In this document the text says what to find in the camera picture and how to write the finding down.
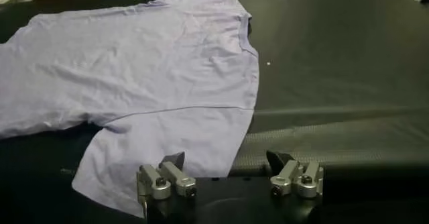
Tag large black table cover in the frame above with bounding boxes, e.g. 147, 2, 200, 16
0, 0, 429, 224

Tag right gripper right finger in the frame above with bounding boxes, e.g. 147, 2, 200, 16
266, 150, 324, 199

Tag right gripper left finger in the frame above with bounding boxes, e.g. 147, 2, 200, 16
135, 151, 198, 219

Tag lavender t-shirt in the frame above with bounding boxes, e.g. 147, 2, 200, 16
0, 0, 261, 219

